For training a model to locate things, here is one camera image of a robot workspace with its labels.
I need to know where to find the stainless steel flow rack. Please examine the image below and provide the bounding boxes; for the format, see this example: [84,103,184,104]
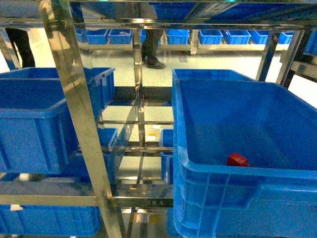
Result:
[0,0,317,238]

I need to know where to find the lower left blue crate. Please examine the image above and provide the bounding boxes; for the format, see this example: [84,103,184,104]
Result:
[0,205,102,237]

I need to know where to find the large blue target crate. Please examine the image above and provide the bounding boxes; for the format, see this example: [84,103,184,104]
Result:
[172,79,317,238]

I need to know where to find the person legs in black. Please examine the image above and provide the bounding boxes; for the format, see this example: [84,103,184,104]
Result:
[142,29,166,69]

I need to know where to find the upper left blue crate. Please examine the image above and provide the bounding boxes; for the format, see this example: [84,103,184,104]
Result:
[0,66,116,176]

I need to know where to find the small red toy block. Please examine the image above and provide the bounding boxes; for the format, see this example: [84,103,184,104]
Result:
[227,153,251,167]

